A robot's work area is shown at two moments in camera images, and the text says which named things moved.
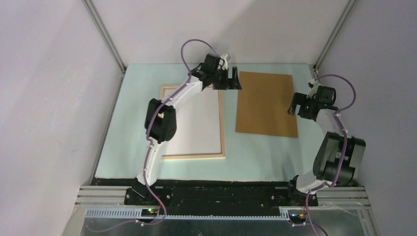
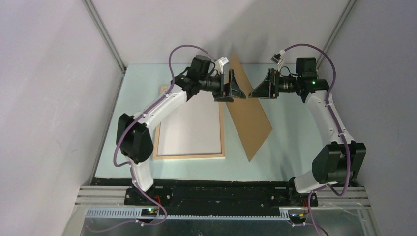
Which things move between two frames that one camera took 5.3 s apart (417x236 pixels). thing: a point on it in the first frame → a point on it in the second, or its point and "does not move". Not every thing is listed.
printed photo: x=197 y=125 does not move
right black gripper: x=301 y=99 → x=269 y=87
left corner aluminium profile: x=91 y=9 does not move
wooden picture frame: x=197 y=157 does not move
